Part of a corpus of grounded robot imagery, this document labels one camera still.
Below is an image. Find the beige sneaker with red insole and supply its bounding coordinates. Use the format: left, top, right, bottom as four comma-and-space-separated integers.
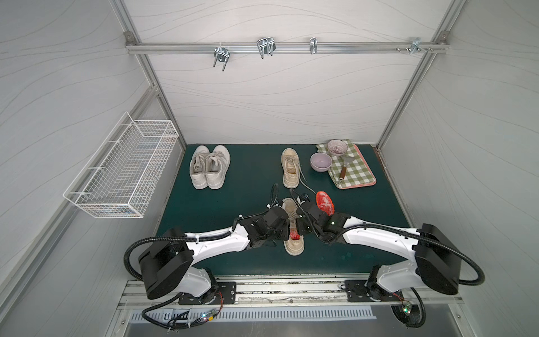
281, 147, 315, 194

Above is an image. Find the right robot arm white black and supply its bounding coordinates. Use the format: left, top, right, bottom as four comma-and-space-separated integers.
296, 197, 463, 300

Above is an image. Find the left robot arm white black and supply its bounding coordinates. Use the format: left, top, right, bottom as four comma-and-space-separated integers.
124, 205, 290, 300

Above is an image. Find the green white checkered cloth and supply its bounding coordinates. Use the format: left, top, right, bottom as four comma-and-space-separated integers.
317, 139, 377, 190

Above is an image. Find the lilac ceramic bowl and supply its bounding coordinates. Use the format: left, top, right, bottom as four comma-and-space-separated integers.
310, 152, 333, 173

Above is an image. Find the striped small ceramic bowl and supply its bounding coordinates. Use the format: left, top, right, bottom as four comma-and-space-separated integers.
327, 139, 348, 157

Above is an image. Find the white vent grille strip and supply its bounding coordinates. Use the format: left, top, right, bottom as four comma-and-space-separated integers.
147, 306, 376, 323

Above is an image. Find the metal hook clamp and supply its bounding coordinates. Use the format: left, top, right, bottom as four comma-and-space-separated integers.
310, 37, 318, 55
213, 46, 230, 72
395, 38, 433, 55
256, 37, 276, 59

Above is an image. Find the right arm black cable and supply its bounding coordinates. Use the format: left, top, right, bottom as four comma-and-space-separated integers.
289, 188, 486, 286

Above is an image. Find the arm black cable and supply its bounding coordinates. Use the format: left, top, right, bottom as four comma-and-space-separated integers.
289, 188, 486, 286
123, 183, 279, 281

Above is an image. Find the wooden handled metal spatula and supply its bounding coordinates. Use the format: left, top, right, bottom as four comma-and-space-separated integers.
339, 155, 355, 185

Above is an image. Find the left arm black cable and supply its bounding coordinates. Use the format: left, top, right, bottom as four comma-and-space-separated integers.
123, 183, 279, 281

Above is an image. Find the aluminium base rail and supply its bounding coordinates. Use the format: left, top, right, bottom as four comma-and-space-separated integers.
117, 273, 464, 310

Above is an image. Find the white wire basket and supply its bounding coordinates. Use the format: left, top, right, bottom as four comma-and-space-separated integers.
63, 112, 178, 219

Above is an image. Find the aluminium top rail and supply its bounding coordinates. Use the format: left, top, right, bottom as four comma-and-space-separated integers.
126, 41, 450, 55

